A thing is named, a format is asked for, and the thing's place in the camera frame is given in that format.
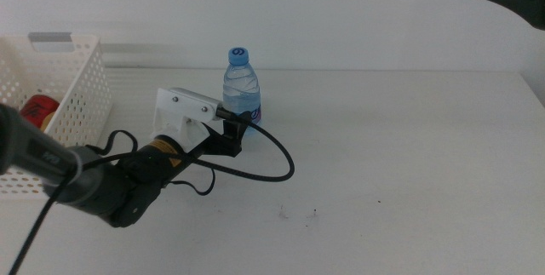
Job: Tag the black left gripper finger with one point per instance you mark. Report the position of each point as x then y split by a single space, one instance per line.
236 128

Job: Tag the blue capped water bottle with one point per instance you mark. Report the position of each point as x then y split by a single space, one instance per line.
240 87

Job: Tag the red cola can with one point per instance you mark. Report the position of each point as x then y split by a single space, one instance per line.
40 107

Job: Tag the white perforated plastic basket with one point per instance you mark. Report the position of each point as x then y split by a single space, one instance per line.
85 96

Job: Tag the grey wall rail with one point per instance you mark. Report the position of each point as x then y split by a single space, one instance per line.
170 55

